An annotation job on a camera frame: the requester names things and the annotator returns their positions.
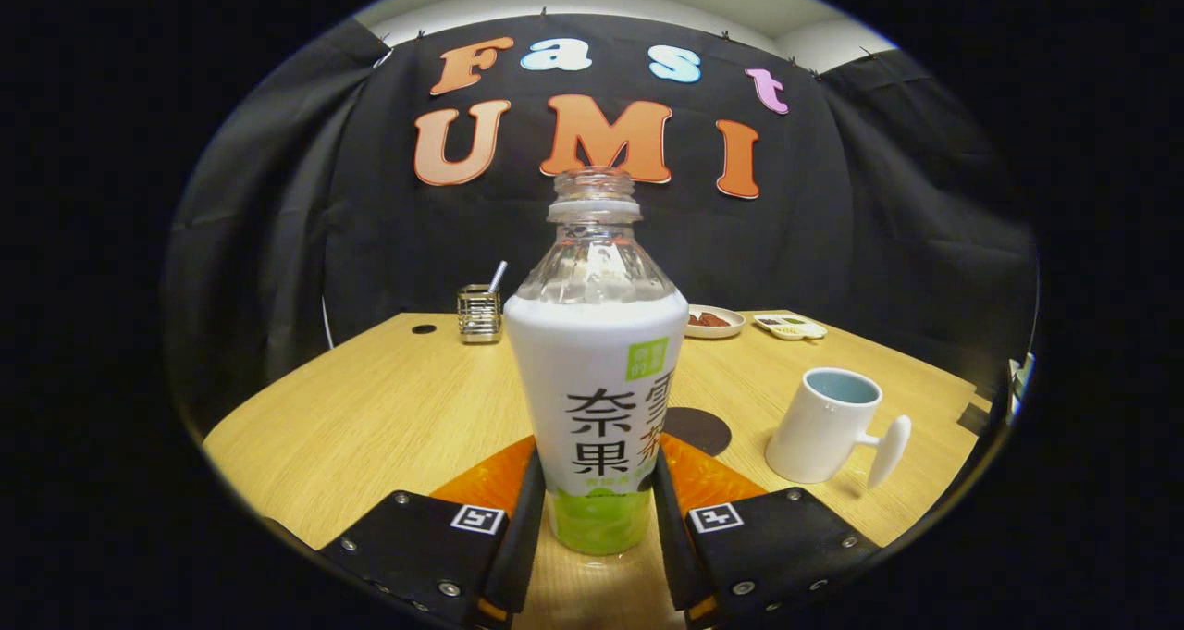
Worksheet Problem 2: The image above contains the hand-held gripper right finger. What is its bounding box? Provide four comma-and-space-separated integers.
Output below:
652, 431, 882, 629

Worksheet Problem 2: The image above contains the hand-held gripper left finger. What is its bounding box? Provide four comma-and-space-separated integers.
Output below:
317, 434, 547, 629

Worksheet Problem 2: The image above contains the dark brown round coaster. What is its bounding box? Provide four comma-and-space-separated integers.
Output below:
664, 406, 733, 458

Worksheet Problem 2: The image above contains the white green juice bottle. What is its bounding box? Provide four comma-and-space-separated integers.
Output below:
504, 167, 690, 557

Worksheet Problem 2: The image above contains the white cup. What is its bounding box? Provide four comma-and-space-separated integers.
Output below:
765, 367, 913, 490

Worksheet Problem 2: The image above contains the wooden table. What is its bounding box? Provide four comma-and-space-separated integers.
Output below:
202, 311, 991, 630

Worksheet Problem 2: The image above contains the white plate with red food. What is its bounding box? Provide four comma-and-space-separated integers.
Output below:
685, 305, 746, 340

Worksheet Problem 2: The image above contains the white divided dish with seeds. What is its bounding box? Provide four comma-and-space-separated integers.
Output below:
752, 313, 828, 342

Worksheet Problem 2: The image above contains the metal wire utensil holder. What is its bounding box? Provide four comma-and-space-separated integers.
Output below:
457, 284, 503, 345

